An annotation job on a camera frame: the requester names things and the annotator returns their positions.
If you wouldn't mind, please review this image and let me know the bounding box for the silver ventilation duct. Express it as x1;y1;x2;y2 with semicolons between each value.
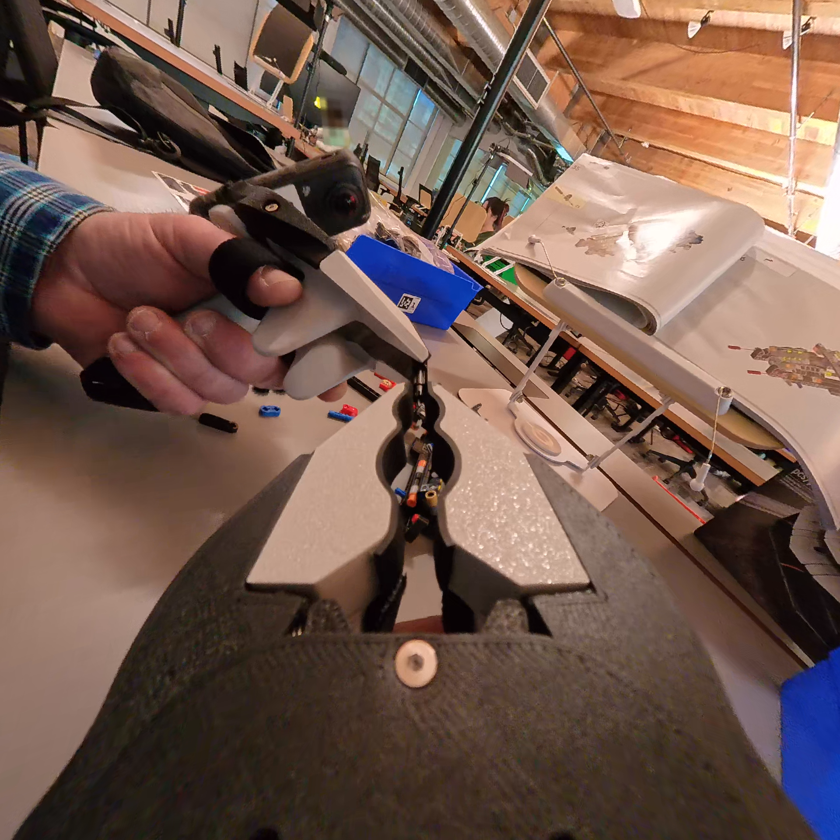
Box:
341;0;552;99

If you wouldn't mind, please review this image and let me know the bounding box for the partly built lego vehicle chassis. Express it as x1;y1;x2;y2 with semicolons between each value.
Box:
394;371;457;542

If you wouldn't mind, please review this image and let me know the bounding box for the printed paper sheet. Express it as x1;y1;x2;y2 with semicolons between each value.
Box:
152;169;221;206

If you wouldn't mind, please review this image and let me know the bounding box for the black office chair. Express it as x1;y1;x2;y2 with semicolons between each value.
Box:
0;0;63;165

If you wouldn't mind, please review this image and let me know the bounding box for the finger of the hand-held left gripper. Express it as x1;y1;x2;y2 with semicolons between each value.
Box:
284;340;380;401
251;249;433;378

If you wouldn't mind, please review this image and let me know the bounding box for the person's left hand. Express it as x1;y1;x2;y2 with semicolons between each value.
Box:
29;213;349;416

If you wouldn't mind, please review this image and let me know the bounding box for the blue bin with square tag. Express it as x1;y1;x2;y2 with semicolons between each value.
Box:
344;233;484;330

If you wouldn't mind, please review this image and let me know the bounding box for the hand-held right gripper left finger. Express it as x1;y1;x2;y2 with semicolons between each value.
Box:
245;384;416;634

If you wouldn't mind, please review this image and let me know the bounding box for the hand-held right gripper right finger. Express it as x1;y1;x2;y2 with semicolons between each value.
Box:
423;384;592;634

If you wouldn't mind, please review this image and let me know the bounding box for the person's left forearm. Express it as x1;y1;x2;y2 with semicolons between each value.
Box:
0;152;116;349

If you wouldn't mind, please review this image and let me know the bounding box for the lego instruction manual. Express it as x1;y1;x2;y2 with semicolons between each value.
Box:
478;154;840;529

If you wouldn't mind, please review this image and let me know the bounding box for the clear plastic bag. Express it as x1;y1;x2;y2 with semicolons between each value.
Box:
371;222;457;270

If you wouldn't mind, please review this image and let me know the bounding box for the black steel column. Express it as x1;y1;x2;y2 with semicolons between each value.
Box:
420;0;553;238

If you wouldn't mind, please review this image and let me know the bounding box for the large blue plastic bin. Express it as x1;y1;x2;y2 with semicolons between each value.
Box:
780;656;840;840

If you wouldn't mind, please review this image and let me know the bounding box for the black backpack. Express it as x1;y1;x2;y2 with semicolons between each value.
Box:
91;47;280;185

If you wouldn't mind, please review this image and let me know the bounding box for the wood framed mirror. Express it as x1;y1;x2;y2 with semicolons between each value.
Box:
248;5;317;85

